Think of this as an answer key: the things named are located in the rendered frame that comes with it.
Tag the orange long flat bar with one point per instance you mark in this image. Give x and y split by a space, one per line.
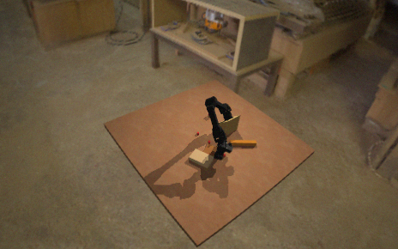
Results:
243 143

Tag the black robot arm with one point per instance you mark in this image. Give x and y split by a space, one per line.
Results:
211 103

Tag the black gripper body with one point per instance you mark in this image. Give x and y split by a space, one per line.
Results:
218 155

